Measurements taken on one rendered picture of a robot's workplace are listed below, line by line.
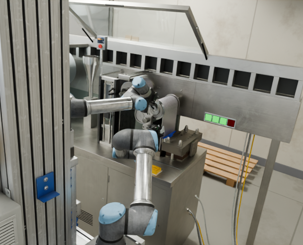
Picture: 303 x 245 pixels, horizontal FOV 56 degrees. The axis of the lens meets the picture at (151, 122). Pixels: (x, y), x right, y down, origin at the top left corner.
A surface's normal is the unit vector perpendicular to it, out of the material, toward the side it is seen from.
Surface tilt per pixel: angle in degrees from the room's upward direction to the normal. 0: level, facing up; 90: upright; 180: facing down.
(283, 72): 90
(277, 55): 90
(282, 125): 90
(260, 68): 90
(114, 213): 7
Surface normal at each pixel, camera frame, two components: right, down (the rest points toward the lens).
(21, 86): 0.81, 0.26
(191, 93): -0.51, 0.25
